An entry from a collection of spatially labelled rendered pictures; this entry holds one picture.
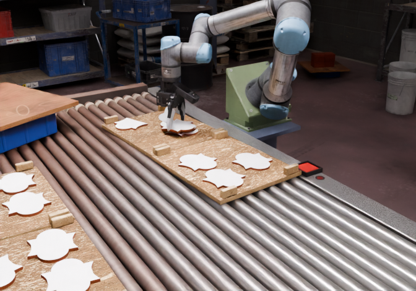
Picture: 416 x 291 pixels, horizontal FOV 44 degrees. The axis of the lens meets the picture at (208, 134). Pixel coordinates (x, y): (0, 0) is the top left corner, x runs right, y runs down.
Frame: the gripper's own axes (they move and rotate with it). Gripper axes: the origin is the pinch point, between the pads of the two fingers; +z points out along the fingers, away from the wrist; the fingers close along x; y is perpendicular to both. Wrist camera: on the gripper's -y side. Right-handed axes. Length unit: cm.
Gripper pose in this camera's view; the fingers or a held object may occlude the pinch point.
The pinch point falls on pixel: (177, 125)
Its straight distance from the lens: 208.3
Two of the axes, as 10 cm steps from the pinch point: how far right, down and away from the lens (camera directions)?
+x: -4.4, 3.4, -8.3
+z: 0.0, 9.3, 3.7
